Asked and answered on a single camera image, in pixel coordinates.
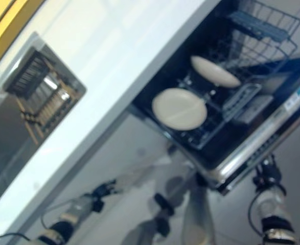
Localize beige ceramic plate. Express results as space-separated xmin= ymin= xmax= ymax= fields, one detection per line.
xmin=151 ymin=88 xmax=208 ymax=131
xmin=190 ymin=55 xmax=241 ymax=89

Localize dark robot right hand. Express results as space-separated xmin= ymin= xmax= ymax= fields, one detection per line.
xmin=252 ymin=154 xmax=285 ymax=191

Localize black sink dish rack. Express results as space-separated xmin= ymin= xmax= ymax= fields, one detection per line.
xmin=5 ymin=47 xmax=79 ymax=146

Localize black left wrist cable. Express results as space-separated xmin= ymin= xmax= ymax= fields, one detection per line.
xmin=41 ymin=199 xmax=75 ymax=229

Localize narrow glossy white cabinet door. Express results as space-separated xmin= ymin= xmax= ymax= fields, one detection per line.
xmin=19 ymin=114 xmax=199 ymax=245

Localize grey dishwasher wire basket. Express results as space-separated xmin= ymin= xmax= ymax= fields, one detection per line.
xmin=226 ymin=0 xmax=300 ymax=56

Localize stainless steel kitchen sink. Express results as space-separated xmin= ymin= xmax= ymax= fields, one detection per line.
xmin=0 ymin=31 xmax=87 ymax=212

